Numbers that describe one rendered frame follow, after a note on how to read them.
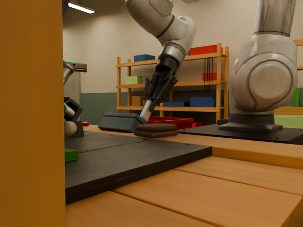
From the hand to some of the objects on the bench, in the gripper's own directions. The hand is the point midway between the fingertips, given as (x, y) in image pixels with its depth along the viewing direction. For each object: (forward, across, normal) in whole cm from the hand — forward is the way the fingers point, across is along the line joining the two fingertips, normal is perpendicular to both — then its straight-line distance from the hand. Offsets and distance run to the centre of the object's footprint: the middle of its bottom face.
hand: (147, 111), depth 86 cm
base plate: (+27, +24, +24) cm, 44 cm away
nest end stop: (+18, +6, +18) cm, 26 cm away
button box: (+11, +5, -1) cm, 12 cm away
